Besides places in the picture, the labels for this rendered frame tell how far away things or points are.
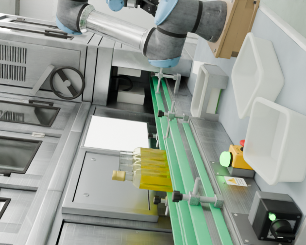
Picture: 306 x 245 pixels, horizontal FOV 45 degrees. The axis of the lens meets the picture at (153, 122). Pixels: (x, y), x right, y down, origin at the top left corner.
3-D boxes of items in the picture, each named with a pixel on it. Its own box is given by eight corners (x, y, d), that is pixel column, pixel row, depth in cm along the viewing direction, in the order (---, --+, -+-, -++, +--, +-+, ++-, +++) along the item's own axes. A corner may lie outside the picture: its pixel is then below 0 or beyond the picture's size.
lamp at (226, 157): (226, 162, 113) (217, 161, 112) (229, 149, 111) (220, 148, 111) (230, 169, 108) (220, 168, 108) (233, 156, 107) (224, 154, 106)
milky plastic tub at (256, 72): (268, 127, 107) (239, 123, 106) (255, 77, 122) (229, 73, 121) (294, 82, 94) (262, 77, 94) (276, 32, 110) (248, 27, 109)
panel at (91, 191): (148, 126, 215) (89, 118, 211) (148, 121, 214) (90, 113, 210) (157, 223, 131) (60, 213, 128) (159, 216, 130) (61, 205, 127)
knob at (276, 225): (286, 236, 81) (293, 247, 78) (267, 235, 81) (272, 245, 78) (293, 220, 79) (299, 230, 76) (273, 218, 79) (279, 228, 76)
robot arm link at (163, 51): (182, 36, 130) (52, -10, 142) (171, 75, 137) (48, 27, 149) (192, 30, 140) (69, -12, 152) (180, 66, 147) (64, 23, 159)
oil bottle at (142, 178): (189, 186, 135) (130, 180, 132) (192, 173, 133) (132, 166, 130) (191, 195, 129) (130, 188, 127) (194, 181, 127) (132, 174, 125)
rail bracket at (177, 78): (185, 96, 217) (147, 90, 215) (191, 68, 211) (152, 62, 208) (186, 98, 212) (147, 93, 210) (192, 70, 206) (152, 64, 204)
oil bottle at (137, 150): (182, 164, 151) (130, 158, 149) (185, 151, 149) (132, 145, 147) (184, 170, 146) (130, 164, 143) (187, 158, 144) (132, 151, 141)
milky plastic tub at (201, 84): (208, 113, 172) (189, 110, 171) (218, 65, 164) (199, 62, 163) (215, 127, 156) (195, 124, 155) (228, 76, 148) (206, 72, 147)
